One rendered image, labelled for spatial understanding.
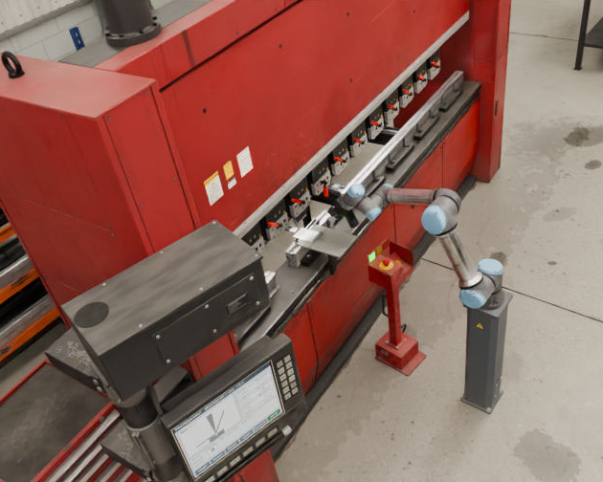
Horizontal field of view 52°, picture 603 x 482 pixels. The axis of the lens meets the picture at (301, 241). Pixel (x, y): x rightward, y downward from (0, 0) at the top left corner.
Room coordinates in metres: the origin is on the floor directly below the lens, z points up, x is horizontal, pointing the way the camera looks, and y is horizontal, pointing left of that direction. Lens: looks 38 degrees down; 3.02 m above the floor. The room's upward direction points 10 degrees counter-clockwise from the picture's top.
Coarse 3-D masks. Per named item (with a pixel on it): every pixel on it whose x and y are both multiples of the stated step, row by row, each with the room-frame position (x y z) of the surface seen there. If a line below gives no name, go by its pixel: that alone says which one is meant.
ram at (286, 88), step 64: (320, 0) 2.86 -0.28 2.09; (384, 0) 3.31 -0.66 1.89; (448, 0) 3.96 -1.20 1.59; (256, 64) 2.46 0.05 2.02; (320, 64) 2.81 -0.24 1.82; (384, 64) 3.28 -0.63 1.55; (192, 128) 2.14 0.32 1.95; (256, 128) 2.40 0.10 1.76; (320, 128) 2.75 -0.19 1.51; (192, 192) 2.07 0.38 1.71; (256, 192) 2.33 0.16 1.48
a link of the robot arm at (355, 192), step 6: (354, 186) 2.46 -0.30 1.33; (360, 186) 2.47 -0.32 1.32; (348, 192) 2.46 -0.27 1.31; (354, 192) 2.43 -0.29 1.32; (360, 192) 2.44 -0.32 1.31; (348, 198) 2.46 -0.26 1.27; (354, 198) 2.44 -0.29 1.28; (360, 198) 2.43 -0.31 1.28; (348, 204) 2.47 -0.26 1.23; (354, 204) 2.43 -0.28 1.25
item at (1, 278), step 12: (12, 240) 3.42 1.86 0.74; (0, 252) 3.30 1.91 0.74; (12, 252) 3.31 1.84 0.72; (24, 252) 3.24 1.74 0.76; (0, 264) 3.16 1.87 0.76; (12, 264) 3.09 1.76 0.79; (24, 264) 3.11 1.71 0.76; (0, 276) 3.00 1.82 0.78; (12, 276) 3.05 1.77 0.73; (0, 288) 2.98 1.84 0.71
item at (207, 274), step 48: (192, 240) 1.44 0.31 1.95; (240, 240) 1.41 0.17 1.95; (96, 288) 1.31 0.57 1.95; (144, 288) 1.27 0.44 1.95; (192, 288) 1.24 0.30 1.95; (240, 288) 1.28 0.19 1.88; (96, 336) 1.13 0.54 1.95; (144, 336) 1.13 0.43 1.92; (192, 336) 1.19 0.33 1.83; (144, 384) 1.10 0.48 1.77; (144, 432) 1.15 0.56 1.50
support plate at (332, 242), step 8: (328, 232) 2.57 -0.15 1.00; (336, 232) 2.56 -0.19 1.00; (344, 232) 2.55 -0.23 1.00; (320, 240) 2.52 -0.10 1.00; (328, 240) 2.51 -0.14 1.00; (336, 240) 2.49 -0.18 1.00; (344, 240) 2.48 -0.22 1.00; (352, 240) 2.47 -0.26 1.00; (312, 248) 2.47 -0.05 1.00; (320, 248) 2.46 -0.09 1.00; (328, 248) 2.45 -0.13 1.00; (336, 248) 2.43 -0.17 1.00; (344, 248) 2.42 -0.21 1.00; (336, 256) 2.37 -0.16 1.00
